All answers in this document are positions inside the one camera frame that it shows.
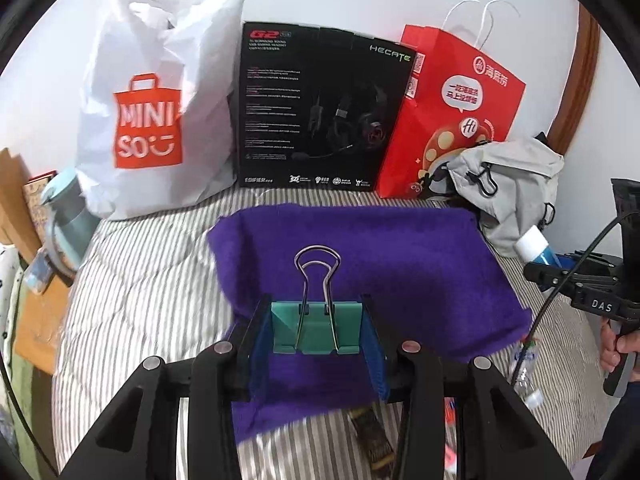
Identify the black gold sachet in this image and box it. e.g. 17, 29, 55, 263
348, 406, 395, 479

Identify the striped quilt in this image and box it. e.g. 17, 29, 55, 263
52, 188, 613, 465

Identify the black cable left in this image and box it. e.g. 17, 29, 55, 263
0, 349, 59, 478

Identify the person's right hand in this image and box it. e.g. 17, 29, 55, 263
600, 318, 640, 373

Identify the black headset box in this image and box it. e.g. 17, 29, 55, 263
238, 22, 416, 192

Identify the clear plastic bottle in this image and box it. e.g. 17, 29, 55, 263
509, 337, 544, 411

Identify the teal binder clip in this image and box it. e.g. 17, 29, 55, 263
270, 245, 363, 356

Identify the brown wooden door frame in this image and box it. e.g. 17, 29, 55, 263
548, 4, 601, 155

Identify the light blue kettle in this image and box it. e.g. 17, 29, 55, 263
40, 168, 100, 284

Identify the grey Nike waist bag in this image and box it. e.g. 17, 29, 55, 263
419, 136, 564, 258

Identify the red paper shopping bag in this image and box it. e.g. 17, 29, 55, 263
376, 25, 525, 198

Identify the pink highlighter pen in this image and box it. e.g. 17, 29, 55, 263
444, 396, 458, 474

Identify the wooden bedside table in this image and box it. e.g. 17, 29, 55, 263
13, 271, 70, 376

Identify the wooden headboard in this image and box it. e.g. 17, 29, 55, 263
0, 148, 41, 263

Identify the small blue item on table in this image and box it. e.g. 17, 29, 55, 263
23, 248, 54, 296

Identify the purple towel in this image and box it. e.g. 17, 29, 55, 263
206, 202, 534, 444

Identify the white Miniso plastic bag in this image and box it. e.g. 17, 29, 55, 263
76, 0, 244, 220

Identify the black cable right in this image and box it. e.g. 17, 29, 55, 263
508, 209, 640, 388

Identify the blue white tube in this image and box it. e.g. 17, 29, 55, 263
513, 226, 561, 268

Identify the patterned box on table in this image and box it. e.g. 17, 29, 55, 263
23, 170, 58, 243

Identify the black cable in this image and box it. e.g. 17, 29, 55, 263
0, 349, 59, 478
508, 209, 640, 388

